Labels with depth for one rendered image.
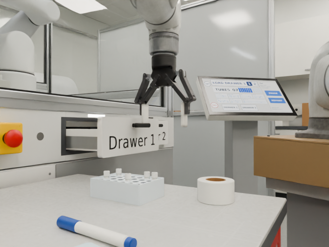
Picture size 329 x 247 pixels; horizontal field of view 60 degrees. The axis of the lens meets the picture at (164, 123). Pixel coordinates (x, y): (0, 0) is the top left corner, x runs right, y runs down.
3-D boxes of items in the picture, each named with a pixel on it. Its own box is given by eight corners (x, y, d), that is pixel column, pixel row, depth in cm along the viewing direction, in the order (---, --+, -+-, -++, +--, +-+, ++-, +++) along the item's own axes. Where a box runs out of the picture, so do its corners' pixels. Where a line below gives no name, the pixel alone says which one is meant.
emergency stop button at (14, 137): (24, 147, 65) (24, 129, 65) (7, 148, 61) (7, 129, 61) (16, 146, 66) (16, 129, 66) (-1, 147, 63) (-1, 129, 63)
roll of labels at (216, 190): (202, 206, 51) (202, 183, 51) (193, 196, 58) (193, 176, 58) (240, 204, 52) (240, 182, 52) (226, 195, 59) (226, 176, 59)
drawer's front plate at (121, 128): (158, 150, 100) (158, 118, 100) (102, 158, 75) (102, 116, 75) (154, 150, 101) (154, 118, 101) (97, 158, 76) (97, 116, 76)
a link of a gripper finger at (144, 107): (143, 104, 88) (141, 104, 88) (143, 126, 88) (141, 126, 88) (148, 104, 91) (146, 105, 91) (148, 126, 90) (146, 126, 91)
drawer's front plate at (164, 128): (168, 143, 134) (168, 120, 134) (131, 148, 109) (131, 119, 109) (164, 143, 135) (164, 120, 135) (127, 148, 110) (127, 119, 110)
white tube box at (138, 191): (164, 196, 58) (164, 177, 58) (139, 206, 51) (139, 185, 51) (117, 188, 65) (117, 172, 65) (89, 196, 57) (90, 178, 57)
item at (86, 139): (152, 145, 100) (152, 128, 100) (101, 151, 77) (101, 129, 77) (71, 142, 120) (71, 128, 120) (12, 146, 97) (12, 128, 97)
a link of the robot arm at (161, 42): (158, 42, 92) (158, 61, 92) (142, 35, 85) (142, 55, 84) (183, 38, 88) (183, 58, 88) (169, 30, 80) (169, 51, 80)
